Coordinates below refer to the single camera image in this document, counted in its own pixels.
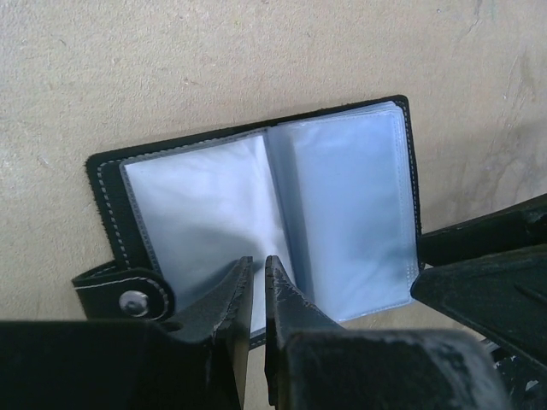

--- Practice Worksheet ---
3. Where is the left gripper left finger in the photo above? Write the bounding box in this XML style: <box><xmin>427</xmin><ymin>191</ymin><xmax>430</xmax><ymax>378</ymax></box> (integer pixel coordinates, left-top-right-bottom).
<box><xmin>170</xmin><ymin>256</ymin><xmax>253</xmax><ymax>409</ymax></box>

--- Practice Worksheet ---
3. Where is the black leather card holder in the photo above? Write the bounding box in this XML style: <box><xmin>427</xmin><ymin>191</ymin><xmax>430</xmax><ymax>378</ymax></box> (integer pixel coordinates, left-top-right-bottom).
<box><xmin>73</xmin><ymin>95</ymin><xmax>423</xmax><ymax>346</ymax></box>

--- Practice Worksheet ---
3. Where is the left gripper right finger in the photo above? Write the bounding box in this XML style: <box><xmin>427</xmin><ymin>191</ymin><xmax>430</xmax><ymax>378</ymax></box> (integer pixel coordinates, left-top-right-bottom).
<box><xmin>265</xmin><ymin>255</ymin><xmax>349</xmax><ymax>406</ymax></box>

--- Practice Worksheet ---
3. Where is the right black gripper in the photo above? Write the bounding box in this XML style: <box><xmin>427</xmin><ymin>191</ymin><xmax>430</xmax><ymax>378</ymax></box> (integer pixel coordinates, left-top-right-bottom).
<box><xmin>409</xmin><ymin>200</ymin><xmax>547</xmax><ymax>402</ymax></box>

